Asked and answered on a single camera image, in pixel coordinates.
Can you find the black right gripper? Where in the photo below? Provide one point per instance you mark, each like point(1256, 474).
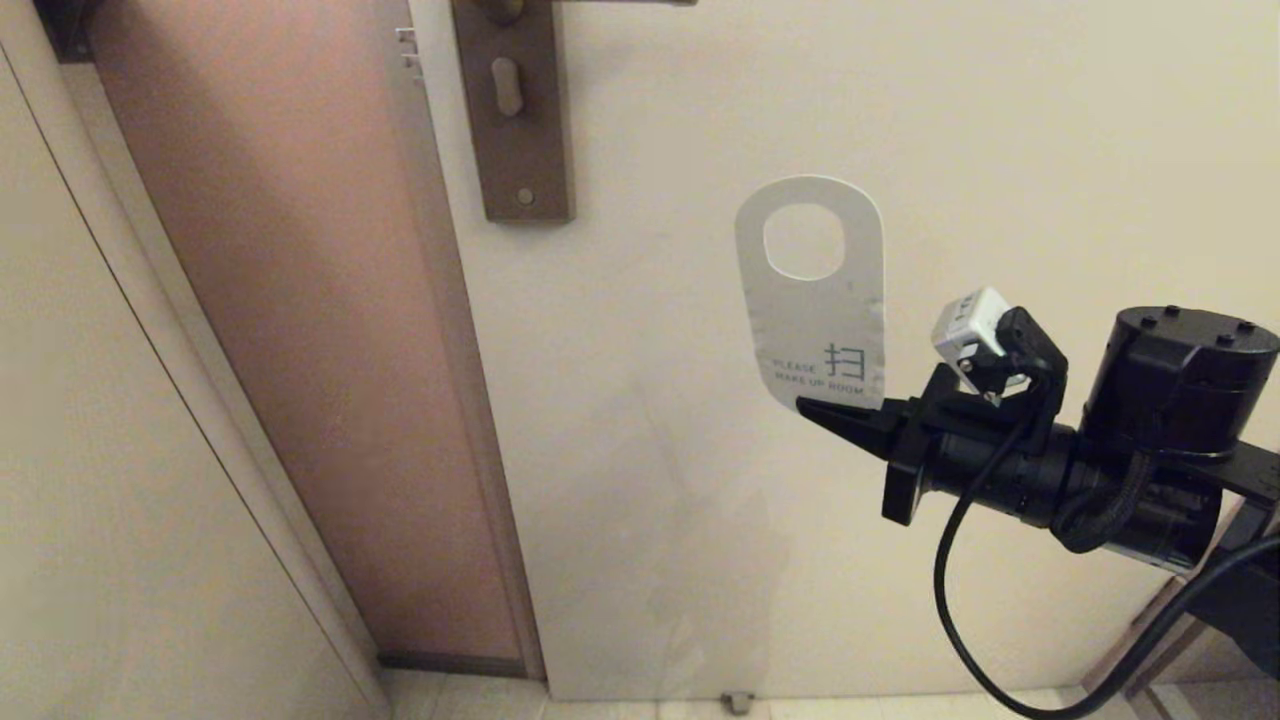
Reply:
point(985, 460)

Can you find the beige door jamb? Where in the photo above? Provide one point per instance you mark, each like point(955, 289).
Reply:
point(225, 400)

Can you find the white room door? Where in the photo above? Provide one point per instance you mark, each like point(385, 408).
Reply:
point(700, 500)

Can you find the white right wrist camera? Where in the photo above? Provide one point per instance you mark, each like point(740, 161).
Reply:
point(965, 325)

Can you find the small grey floor doorstop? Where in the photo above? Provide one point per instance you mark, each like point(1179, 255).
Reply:
point(737, 702)

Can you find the white and blue door hanger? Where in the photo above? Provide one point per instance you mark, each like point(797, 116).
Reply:
point(815, 320)

